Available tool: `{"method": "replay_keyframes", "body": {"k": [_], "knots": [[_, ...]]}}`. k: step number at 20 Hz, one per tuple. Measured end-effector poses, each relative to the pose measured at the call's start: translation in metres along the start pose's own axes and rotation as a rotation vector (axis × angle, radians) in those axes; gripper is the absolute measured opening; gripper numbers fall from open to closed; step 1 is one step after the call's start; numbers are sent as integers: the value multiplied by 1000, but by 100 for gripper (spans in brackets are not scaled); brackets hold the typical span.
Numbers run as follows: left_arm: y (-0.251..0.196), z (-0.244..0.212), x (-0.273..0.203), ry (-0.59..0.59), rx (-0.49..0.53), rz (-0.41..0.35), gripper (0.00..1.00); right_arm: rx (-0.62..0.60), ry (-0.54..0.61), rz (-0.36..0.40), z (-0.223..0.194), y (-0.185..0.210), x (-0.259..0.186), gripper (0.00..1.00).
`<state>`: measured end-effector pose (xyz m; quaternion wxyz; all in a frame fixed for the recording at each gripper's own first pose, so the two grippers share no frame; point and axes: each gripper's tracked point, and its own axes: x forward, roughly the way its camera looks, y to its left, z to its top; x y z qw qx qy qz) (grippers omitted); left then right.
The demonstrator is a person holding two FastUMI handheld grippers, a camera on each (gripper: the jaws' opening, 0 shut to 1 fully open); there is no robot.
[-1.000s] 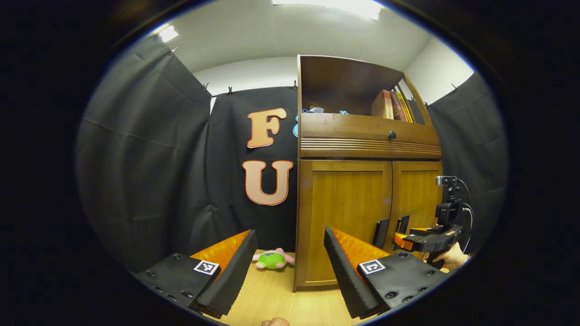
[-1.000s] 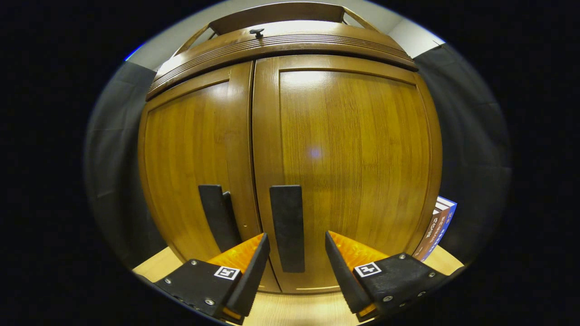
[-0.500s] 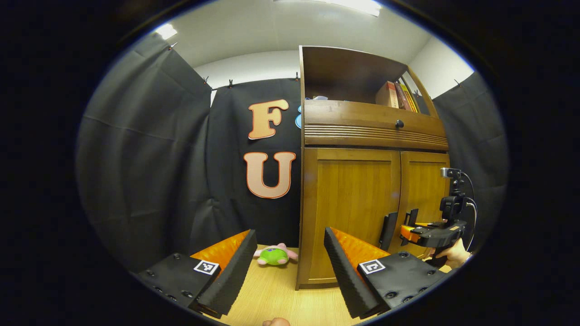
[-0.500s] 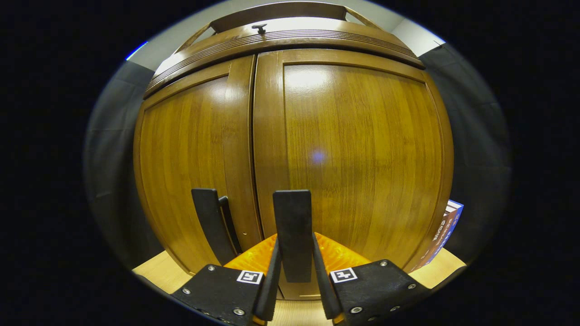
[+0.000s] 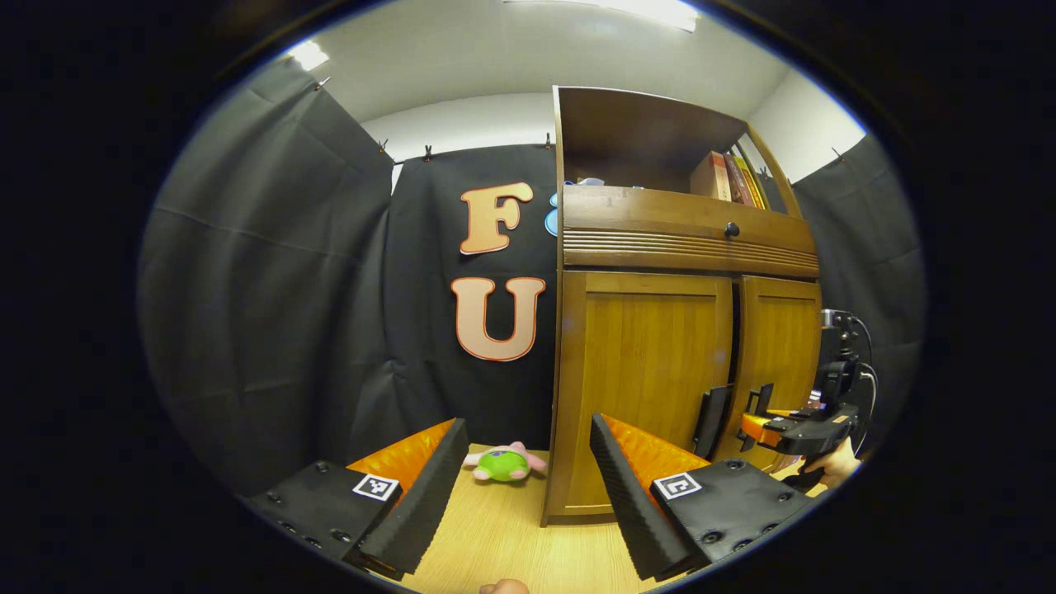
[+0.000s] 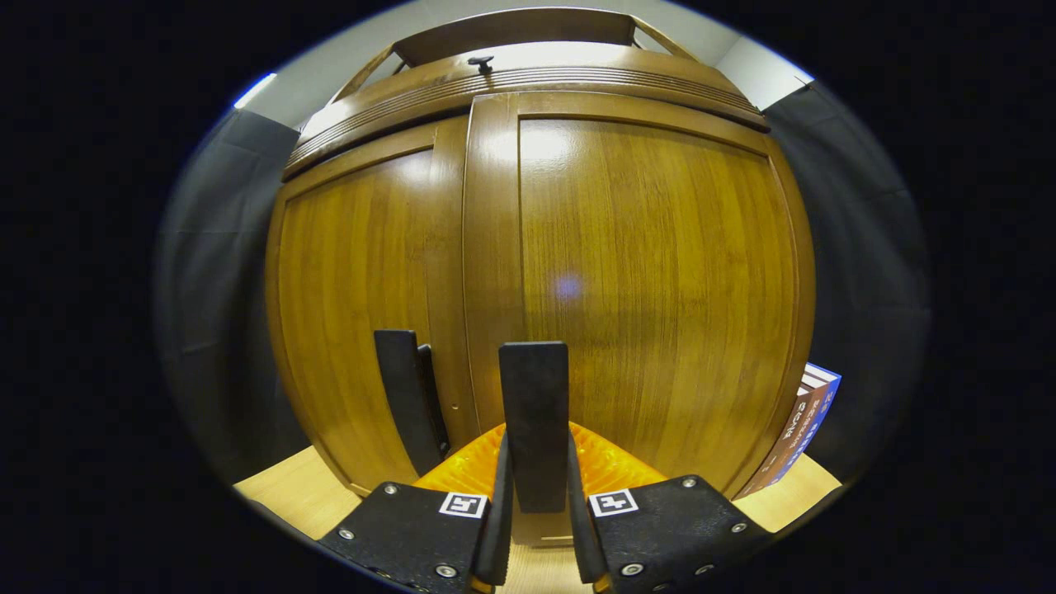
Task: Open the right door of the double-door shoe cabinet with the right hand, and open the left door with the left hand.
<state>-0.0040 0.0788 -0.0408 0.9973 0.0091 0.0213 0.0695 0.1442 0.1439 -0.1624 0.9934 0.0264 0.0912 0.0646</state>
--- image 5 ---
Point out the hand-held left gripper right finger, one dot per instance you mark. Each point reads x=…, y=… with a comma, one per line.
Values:
x=631, y=503

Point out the black backdrop cloth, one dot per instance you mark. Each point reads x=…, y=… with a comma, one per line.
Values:
x=264, y=289

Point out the green and pink plush toy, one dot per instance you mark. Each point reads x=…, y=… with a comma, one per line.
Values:
x=503, y=464

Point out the red-brown book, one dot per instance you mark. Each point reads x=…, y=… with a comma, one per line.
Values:
x=739, y=181

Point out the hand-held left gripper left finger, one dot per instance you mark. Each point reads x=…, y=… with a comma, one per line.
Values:
x=425, y=495

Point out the tan book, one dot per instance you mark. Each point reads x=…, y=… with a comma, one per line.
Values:
x=709, y=176

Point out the wooden cabinet drawer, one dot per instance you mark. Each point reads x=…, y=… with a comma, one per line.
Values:
x=643, y=219

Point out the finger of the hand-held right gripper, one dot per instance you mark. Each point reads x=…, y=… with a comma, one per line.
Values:
x=788, y=411
x=757, y=427

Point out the round black drawer knob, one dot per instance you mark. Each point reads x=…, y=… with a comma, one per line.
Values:
x=732, y=229

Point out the wooden shoe cabinet door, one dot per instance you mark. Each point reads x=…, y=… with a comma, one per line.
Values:
x=643, y=355
x=780, y=346

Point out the light blue cloth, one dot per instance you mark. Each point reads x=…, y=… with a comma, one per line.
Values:
x=590, y=181

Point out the wooden double-door shoe cabinet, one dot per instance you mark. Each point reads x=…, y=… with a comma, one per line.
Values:
x=565, y=396

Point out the yellow book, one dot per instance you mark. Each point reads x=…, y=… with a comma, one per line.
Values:
x=754, y=185

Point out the small ceiling light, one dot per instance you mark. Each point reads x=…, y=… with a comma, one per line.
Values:
x=308, y=55

